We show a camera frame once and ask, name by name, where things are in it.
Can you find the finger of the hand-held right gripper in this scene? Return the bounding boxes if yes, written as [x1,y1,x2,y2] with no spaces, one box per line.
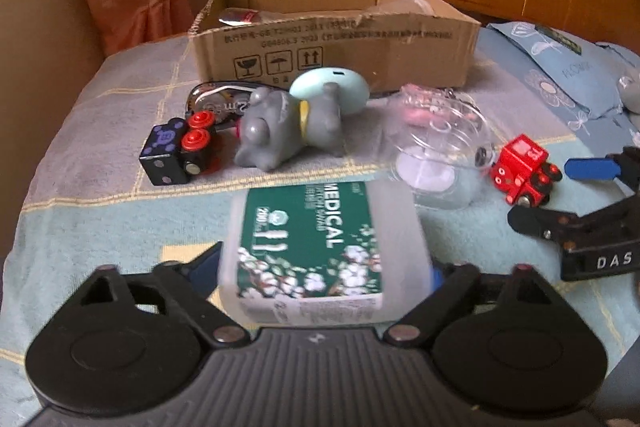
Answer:
[507,194,640,242]
[564,146,640,198]

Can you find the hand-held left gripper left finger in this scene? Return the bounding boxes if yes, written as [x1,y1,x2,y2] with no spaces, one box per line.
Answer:
[80,241,251,350]

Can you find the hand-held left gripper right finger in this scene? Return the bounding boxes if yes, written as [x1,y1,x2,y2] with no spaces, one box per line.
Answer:
[382,261,563,350]

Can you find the red toy train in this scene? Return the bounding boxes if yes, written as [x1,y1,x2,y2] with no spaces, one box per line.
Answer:
[489,134,563,208]

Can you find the white cotton swab box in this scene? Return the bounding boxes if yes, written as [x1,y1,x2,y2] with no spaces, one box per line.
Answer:
[220,181,435,325]

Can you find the clear plastic cup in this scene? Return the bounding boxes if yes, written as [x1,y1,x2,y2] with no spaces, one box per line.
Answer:
[387,94,496,210]

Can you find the black toy block red buttons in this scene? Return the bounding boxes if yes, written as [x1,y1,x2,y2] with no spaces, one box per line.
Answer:
[138,111,218,186]

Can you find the grey elephant toy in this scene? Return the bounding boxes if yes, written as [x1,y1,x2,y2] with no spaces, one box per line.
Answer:
[234,83,347,172]

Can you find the clear black correction tape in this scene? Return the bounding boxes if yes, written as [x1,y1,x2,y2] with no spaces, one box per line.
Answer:
[186,79,293,128]

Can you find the mint egg-shaped case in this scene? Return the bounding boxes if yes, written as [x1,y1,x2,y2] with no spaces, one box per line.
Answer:
[289,66,371,116]

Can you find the cardboard box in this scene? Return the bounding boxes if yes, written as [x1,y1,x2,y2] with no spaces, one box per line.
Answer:
[188,0,482,95]

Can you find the light blue floral pillow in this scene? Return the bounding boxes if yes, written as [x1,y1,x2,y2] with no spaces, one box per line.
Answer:
[487,21,640,122]

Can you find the checked blanket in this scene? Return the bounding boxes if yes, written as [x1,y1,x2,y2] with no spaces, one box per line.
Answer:
[0,32,640,427]

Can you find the clear pink plastic trinket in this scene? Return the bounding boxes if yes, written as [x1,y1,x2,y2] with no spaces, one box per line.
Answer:
[400,83,483,128]

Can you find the red label jar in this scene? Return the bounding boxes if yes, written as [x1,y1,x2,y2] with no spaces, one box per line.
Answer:
[217,7,281,28]

